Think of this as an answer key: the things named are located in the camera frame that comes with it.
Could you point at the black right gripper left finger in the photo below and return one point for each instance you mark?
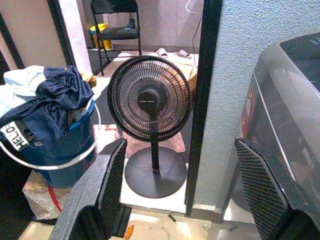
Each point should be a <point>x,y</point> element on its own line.
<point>87,190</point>

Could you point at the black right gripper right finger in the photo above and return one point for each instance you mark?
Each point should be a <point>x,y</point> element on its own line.
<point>265,190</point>

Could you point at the light blue garment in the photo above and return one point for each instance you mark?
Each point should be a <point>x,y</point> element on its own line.
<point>17,87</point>

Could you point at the grey washing machine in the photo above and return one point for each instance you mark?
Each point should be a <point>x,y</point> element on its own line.
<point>287,100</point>

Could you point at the plastic wrapped box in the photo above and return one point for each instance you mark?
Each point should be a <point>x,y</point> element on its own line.
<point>37,197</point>

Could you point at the blue laundry bucket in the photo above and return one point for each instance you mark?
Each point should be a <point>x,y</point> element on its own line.
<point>50,155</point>

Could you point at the small orange object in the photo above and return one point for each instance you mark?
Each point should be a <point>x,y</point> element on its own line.
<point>128,232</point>

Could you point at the navy blue garment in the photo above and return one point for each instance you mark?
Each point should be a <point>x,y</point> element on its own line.
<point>62,87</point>

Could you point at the brown cardboard box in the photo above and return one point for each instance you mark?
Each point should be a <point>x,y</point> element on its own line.
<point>193,76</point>

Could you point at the black framed sliding door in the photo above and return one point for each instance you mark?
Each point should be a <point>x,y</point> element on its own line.
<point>61,32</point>

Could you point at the black folding chair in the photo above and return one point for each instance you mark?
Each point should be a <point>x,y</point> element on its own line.
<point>117,32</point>

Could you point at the yellow bin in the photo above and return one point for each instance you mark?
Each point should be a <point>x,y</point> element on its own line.
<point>98,27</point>

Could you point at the black pedestal fan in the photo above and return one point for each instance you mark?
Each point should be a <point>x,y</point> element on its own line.
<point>147,100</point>

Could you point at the black door post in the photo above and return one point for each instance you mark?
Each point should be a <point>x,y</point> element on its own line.
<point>205,75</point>

